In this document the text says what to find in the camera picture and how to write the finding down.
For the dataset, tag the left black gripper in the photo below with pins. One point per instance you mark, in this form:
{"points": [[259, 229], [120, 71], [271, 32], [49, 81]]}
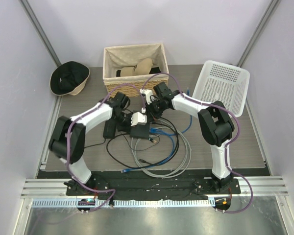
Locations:
{"points": [[127, 128]]}

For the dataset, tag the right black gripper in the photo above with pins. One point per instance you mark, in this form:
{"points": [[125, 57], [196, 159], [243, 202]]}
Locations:
{"points": [[150, 111]]}

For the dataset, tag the black network switch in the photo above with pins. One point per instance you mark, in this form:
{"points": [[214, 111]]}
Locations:
{"points": [[140, 131]]}

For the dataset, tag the wicker basket with liner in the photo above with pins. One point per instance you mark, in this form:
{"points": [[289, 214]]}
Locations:
{"points": [[117, 57]]}

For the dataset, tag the white plastic perforated basket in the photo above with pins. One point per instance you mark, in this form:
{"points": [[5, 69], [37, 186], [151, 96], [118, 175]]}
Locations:
{"points": [[223, 82]]}

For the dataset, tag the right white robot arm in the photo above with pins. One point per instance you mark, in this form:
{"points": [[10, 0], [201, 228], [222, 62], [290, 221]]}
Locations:
{"points": [[215, 124]]}

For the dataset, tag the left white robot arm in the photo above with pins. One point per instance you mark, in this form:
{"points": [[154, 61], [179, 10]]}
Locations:
{"points": [[68, 138]]}

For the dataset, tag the black power adapter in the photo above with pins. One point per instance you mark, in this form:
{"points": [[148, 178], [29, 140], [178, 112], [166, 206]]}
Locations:
{"points": [[109, 129]]}

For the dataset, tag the beige cap in basket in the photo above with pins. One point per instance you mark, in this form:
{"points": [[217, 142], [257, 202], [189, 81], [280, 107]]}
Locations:
{"points": [[142, 68]]}

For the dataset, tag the black and beige bucket hat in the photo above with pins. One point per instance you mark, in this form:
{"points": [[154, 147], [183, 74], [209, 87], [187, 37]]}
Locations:
{"points": [[69, 78]]}

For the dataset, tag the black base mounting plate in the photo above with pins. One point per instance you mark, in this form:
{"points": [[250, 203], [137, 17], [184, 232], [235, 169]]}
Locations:
{"points": [[136, 184]]}

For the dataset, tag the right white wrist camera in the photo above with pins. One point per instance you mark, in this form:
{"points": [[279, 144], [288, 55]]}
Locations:
{"points": [[146, 93]]}

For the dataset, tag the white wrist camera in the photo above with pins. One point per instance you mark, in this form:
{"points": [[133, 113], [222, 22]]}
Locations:
{"points": [[138, 118], [146, 93]]}

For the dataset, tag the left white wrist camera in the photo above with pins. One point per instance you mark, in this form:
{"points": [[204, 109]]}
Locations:
{"points": [[138, 118]]}

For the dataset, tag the white slotted cable duct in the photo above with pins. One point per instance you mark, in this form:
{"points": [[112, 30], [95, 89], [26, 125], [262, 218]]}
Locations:
{"points": [[85, 203]]}

